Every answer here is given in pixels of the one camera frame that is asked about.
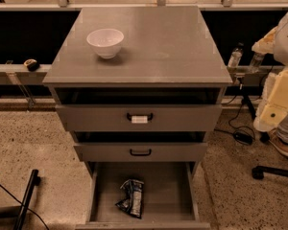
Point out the grey drawer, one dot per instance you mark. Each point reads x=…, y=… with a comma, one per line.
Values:
x=161, y=152
x=168, y=197
x=118, y=117

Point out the blue chip bag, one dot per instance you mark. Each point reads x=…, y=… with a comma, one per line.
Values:
x=132, y=203

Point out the black tripod leg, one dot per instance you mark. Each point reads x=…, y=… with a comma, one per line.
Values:
x=247, y=101

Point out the grey top drawer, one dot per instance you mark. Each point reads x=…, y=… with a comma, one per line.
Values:
x=118, y=117

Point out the grey middle drawer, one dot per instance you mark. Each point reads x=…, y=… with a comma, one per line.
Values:
x=161, y=152

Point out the white tape on handle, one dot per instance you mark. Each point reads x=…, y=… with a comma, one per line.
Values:
x=140, y=120

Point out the clear water bottle left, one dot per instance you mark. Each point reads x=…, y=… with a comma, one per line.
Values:
x=236, y=55

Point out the black chair base leg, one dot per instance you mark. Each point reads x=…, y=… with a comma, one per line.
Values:
x=258, y=172

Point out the black stand leg left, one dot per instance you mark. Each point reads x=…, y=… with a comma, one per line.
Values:
x=34, y=180

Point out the yellow black tape measure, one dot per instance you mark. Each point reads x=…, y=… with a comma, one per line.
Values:
x=31, y=64

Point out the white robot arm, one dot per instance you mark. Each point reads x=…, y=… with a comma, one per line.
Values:
x=274, y=105

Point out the grey drawer cabinet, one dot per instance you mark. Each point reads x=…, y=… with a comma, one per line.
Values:
x=168, y=56

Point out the clear water bottle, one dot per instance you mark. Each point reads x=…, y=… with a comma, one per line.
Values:
x=236, y=55
x=256, y=62

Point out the black middle drawer handle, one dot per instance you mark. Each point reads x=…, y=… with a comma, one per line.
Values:
x=140, y=153

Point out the clear water bottle right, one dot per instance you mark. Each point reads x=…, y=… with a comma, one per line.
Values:
x=256, y=62

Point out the white ceramic bowl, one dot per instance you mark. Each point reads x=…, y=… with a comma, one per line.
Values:
x=106, y=43

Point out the grey bottom drawer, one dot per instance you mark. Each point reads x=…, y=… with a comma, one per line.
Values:
x=168, y=197

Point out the black power adapter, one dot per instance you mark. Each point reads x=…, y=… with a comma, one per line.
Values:
x=242, y=138

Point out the tan brown shoe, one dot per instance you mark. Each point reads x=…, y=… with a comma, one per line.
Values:
x=279, y=145

